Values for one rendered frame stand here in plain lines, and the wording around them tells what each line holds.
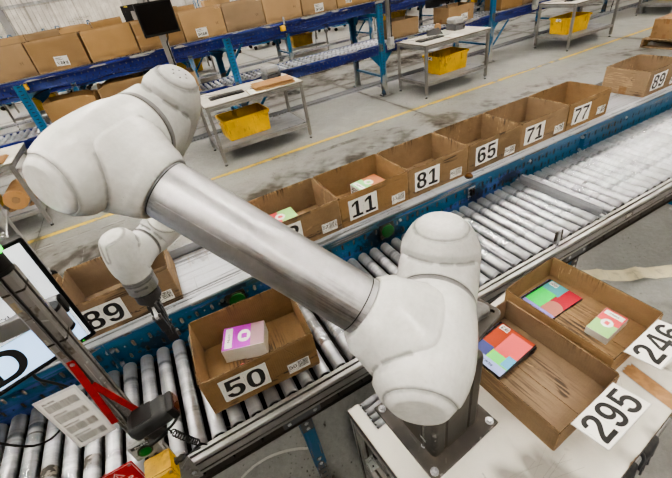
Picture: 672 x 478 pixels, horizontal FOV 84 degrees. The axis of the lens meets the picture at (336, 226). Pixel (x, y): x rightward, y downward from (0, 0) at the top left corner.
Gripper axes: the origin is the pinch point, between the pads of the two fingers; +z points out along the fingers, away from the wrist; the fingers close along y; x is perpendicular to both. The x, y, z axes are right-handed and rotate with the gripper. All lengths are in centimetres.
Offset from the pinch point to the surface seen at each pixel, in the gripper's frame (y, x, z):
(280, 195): -58, 63, -2
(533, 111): -52, 239, 3
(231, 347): 2.9, 15.3, 16.9
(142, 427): 37.2, -8.3, -8.2
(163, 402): 34.3, -2.5, -9.4
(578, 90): -50, 278, -1
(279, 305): -6.7, 38.1, 17.5
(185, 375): -2.0, -3.9, 24.6
